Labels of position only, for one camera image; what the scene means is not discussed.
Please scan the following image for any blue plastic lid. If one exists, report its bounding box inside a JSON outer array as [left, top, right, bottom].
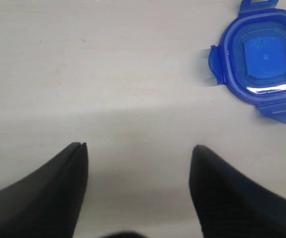
[[208, 0, 286, 124]]

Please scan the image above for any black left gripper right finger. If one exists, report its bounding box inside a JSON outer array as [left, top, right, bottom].
[[189, 145, 286, 238]]

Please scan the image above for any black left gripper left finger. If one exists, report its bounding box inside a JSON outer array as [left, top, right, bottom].
[[0, 142, 88, 238]]

